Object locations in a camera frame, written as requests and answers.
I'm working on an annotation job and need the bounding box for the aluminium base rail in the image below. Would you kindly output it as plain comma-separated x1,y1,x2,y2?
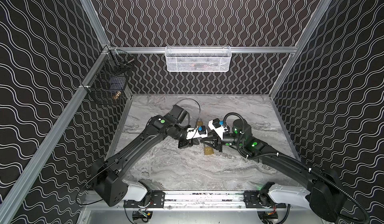
85,190,326,211

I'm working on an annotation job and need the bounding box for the black corrugated cable conduit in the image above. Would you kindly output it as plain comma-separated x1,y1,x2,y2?
223,112,370,224

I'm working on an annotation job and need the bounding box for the black wire wall basket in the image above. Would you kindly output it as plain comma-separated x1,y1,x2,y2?
86,50,136,106

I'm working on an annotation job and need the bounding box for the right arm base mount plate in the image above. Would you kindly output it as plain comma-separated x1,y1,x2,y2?
243,191,287,209

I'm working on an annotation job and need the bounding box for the long shackle brass padlock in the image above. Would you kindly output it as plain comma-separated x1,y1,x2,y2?
204,146,214,155

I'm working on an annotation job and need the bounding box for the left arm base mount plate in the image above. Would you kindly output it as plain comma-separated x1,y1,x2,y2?
124,191,165,209

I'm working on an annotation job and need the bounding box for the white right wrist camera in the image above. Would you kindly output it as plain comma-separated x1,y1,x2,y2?
208,118,229,140

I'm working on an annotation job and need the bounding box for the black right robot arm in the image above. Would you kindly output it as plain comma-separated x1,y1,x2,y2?
200,119,347,222

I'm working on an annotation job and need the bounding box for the small brass padlock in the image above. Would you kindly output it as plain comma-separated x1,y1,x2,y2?
197,118,204,127

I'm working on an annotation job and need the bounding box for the white mesh wall basket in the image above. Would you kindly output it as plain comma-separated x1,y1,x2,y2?
165,46,232,72

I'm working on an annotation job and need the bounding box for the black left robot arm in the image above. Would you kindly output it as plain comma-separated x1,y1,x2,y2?
90,104,193,207

